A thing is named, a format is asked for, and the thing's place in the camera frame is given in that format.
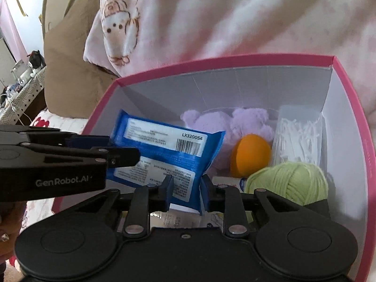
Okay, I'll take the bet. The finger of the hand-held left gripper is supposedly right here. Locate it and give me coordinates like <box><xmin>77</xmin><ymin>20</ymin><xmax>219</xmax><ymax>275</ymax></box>
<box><xmin>19</xmin><ymin>142</ymin><xmax>141</xmax><ymax>169</ymax></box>
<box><xmin>19</xmin><ymin>126</ymin><xmax>110</xmax><ymax>151</ymax></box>

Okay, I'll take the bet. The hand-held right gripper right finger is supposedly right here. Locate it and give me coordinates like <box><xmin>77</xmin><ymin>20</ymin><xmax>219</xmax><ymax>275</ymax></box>
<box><xmin>200</xmin><ymin>174</ymin><xmax>312</xmax><ymax>237</ymax></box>

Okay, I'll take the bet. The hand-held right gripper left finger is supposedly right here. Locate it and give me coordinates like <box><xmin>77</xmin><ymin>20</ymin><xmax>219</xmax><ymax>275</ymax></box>
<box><xmin>66</xmin><ymin>174</ymin><xmax>174</xmax><ymax>238</ymax></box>

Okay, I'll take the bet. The blue wipes packet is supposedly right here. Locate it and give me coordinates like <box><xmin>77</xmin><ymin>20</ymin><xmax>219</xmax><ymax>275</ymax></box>
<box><xmin>106</xmin><ymin>109</ymin><xmax>226</xmax><ymax>215</ymax></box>

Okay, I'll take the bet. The orange makeup sponge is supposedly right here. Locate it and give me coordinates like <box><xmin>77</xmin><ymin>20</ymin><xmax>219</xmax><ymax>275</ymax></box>
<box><xmin>230</xmin><ymin>133</ymin><xmax>272</xmax><ymax>178</ymax></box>

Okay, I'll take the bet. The purple plush bear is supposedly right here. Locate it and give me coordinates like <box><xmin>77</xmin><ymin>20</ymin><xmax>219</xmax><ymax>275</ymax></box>
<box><xmin>180</xmin><ymin>107</ymin><xmax>275</xmax><ymax>180</ymax></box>

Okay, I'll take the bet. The green yarn ball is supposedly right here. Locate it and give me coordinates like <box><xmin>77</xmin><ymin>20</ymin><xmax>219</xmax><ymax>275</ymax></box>
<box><xmin>244</xmin><ymin>162</ymin><xmax>331</xmax><ymax>221</ymax></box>

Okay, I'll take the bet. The clear floss pick box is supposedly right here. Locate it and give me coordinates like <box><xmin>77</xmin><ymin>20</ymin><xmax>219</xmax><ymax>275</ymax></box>
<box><xmin>271</xmin><ymin>105</ymin><xmax>324</xmax><ymax>166</ymax></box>

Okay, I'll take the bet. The pink cardboard box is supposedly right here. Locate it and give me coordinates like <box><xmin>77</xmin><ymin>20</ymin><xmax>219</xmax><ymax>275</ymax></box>
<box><xmin>53</xmin><ymin>53</ymin><xmax>376</xmax><ymax>282</ymax></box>

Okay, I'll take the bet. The person's left hand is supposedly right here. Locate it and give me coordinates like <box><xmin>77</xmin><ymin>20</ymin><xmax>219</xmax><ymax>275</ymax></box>
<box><xmin>0</xmin><ymin>201</ymin><xmax>29</xmax><ymax>259</ymax></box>

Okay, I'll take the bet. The red bear printed blanket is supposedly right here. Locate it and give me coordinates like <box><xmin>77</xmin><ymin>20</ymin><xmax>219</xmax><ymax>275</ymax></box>
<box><xmin>0</xmin><ymin>109</ymin><xmax>89</xmax><ymax>282</ymax></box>

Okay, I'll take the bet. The brown pillow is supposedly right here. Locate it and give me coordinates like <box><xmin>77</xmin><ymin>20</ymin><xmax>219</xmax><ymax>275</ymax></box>
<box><xmin>43</xmin><ymin>3</ymin><xmax>119</xmax><ymax>119</ymax></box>

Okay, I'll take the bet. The patterned cloth-covered table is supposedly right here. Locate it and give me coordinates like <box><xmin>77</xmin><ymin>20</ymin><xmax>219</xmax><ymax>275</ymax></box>
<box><xmin>0</xmin><ymin>65</ymin><xmax>46</xmax><ymax>124</ymax></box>

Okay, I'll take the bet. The dark plush toy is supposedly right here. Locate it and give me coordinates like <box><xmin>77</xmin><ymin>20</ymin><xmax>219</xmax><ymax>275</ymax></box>
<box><xmin>27</xmin><ymin>50</ymin><xmax>47</xmax><ymax>69</ymax></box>

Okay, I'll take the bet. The pink curtain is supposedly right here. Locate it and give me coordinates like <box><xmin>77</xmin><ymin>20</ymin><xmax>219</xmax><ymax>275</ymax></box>
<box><xmin>0</xmin><ymin>0</ymin><xmax>28</xmax><ymax>65</ymax></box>

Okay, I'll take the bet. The pink printed blanket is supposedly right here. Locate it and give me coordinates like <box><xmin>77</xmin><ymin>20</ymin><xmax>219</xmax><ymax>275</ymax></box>
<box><xmin>84</xmin><ymin>0</ymin><xmax>376</xmax><ymax>118</ymax></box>

